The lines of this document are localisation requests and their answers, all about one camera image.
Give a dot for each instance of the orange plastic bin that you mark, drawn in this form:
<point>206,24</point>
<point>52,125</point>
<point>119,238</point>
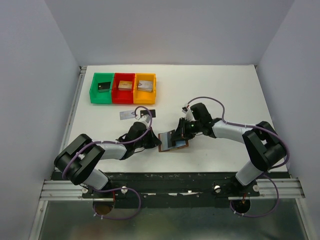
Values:
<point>144,98</point>

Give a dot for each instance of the green plastic bin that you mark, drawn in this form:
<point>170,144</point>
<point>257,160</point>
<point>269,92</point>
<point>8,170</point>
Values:
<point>100,98</point>

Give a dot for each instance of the left white knob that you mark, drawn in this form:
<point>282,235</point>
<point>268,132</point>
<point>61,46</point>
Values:
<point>124,190</point>

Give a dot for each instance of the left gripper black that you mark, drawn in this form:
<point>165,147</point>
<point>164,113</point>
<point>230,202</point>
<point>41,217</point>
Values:
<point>154,141</point>

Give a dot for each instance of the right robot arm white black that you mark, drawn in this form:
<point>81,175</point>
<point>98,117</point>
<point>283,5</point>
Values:
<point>263,145</point>

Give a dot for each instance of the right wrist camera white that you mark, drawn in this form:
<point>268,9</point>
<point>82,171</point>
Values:
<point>188,112</point>

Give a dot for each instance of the right white knob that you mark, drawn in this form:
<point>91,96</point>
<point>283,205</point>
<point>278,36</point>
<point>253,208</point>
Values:
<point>217,189</point>

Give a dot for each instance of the white knob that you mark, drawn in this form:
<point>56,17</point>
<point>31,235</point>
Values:
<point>124,190</point>
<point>217,189</point>

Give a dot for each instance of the red plastic bin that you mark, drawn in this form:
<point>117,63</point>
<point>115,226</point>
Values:
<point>122,97</point>

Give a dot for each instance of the silver card stack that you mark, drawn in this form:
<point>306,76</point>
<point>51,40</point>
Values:
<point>145,86</point>

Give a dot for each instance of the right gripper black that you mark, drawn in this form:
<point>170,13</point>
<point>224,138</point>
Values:
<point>181,132</point>

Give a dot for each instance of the aluminium frame rail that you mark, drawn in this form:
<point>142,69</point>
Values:
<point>235,87</point>

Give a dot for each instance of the black VIP card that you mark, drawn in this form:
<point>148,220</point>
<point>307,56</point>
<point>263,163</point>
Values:
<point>170,143</point>
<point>144,112</point>

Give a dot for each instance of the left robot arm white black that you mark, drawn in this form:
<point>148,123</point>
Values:
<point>77,162</point>

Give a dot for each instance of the silver VIP card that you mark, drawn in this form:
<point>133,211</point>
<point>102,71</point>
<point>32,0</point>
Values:
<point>128,114</point>

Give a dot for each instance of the brown leather card holder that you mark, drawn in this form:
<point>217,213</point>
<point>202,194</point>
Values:
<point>180,144</point>

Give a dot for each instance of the tan card stack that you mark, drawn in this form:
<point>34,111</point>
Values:
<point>125,85</point>

